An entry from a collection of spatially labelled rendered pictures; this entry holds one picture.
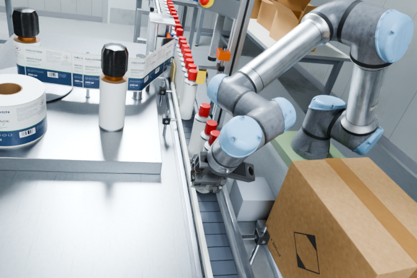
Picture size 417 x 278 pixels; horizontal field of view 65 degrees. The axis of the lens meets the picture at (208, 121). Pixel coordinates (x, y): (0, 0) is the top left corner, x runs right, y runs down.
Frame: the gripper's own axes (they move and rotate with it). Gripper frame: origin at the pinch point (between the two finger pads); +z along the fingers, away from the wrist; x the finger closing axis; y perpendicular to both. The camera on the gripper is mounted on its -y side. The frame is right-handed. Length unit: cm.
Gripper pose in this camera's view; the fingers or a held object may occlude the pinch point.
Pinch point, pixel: (208, 183)
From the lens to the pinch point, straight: 95.4
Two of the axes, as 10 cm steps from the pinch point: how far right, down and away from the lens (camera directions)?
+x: 0.6, 8.9, -4.5
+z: -2.6, 4.5, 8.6
